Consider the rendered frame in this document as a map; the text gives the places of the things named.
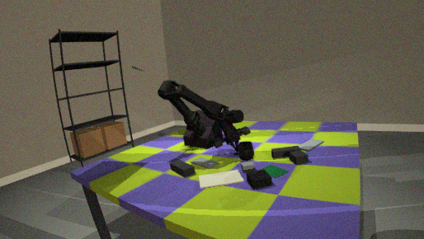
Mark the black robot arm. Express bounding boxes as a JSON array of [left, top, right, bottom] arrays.
[[158, 80, 244, 143]]

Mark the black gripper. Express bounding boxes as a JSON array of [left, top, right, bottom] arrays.
[[214, 124, 251, 152]]

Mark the dark grey controller unit with white label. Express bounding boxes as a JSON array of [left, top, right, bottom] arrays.
[[239, 142, 254, 161]]

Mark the cream flat rectangular panel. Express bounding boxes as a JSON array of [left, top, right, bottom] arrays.
[[199, 170, 244, 189]]

